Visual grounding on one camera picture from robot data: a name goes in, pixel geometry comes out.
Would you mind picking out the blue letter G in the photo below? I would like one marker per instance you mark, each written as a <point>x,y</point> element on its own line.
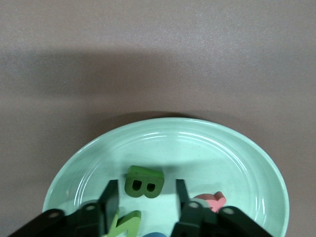
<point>155,235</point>

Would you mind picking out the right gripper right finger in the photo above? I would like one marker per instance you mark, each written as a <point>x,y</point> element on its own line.
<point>197,222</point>

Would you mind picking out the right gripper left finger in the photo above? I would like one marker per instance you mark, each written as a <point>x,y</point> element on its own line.
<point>93,217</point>

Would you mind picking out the brown table cover sheet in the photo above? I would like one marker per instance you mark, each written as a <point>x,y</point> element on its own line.
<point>158,49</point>

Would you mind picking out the light green round plate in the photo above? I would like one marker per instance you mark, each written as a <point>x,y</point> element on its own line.
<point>172,153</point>

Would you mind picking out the green letter N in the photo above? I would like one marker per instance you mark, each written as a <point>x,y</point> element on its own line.
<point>130,222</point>

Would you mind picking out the green letter B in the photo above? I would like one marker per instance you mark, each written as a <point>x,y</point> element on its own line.
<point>145,171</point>

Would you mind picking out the pink letter Q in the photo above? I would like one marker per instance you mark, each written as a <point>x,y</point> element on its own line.
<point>217,201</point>

